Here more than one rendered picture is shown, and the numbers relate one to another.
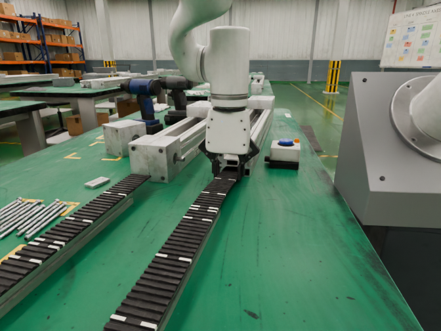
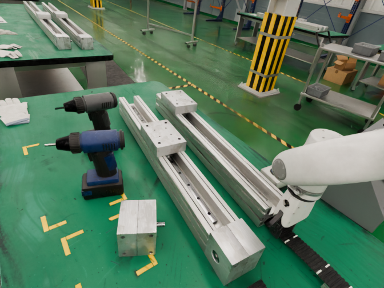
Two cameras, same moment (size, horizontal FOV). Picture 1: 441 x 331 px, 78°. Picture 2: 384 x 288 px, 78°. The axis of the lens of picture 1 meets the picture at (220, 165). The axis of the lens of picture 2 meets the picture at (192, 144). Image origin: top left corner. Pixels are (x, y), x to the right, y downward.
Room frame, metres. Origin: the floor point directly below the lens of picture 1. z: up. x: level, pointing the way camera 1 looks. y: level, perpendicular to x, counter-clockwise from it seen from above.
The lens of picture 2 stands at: (0.55, 0.52, 1.37)
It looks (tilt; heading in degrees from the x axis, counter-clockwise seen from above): 35 degrees down; 312
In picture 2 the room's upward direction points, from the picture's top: 8 degrees clockwise
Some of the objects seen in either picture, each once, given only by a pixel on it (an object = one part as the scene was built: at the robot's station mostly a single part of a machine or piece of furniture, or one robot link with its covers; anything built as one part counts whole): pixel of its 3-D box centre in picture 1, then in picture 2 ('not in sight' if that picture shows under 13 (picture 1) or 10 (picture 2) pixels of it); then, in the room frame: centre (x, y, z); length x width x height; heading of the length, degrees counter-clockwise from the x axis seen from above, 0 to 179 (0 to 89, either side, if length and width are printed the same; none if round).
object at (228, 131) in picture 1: (228, 127); (296, 202); (0.63, -0.02, 0.92); 0.10 x 0.07 x 0.11; 76
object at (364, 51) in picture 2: not in sight; (345, 81); (1.27, -3.09, 0.50); 1.03 x 0.55 x 1.01; 4
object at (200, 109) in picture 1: (206, 111); (162, 139); (1.10, 0.06, 0.87); 0.16 x 0.11 x 0.07; 166
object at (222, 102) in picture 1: (228, 100); (304, 186); (0.63, -0.02, 0.98); 0.09 x 0.08 x 0.03; 76
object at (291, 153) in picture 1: (281, 154); (272, 179); (0.75, -0.18, 0.81); 0.10 x 0.08 x 0.06; 76
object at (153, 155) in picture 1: (161, 157); (236, 248); (0.67, 0.15, 0.83); 0.12 x 0.09 x 0.10; 76
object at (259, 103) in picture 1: (261, 104); (178, 104); (1.30, -0.19, 0.87); 0.16 x 0.11 x 0.07; 166
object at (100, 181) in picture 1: (97, 182); not in sight; (0.61, 0.30, 0.78); 0.05 x 0.03 x 0.01; 152
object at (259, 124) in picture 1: (253, 127); (204, 140); (1.06, -0.13, 0.82); 0.80 x 0.10 x 0.09; 166
